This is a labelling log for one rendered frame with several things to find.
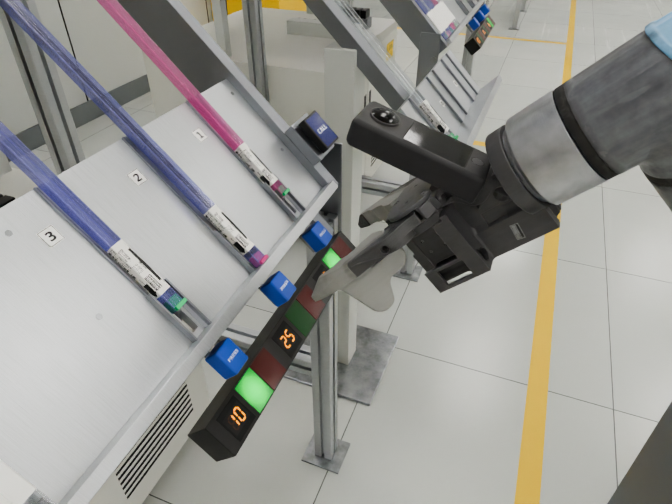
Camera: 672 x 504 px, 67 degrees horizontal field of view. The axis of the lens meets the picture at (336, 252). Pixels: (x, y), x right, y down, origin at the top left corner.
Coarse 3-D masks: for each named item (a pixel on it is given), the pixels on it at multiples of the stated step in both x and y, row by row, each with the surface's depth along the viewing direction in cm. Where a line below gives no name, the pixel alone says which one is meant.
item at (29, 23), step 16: (0, 0) 48; (16, 0) 48; (16, 16) 48; (32, 16) 49; (32, 32) 49; (48, 32) 49; (48, 48) 49; (64, 48) 50; (64, 64) 49; (80, 64) 50; (80, 80) 50; (96, 96) 50; (112, 112) 51; (128, 128) 51; (144, 144) 51; (160, 160) 52; (176, 176) 52; (192, 192) 53; (208, 208) 53; (256, 256) 55
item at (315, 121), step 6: (306, 120) 67; (312, 120) 68; (318, 120) 69; (312, 126) 67; (318, 126) 68; (324, 126) 69; (318, 132) 67; (324, 132) 68; (330, 132) 69; (324, 138) 68; (330, 138) 69
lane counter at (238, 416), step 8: (232, 400) 49; (224, 408) 48; (232, 408) 48; (240, 408) 49; (224, 416) 47; (232, 416) 48; (240, 416) 48; (248, 416) 49; (224, 424) 47; (232, 424) 48; (240, 424) 48; (248, 424) 49; (232, 432) 47; (240, 432) 48; (240, 440) 47
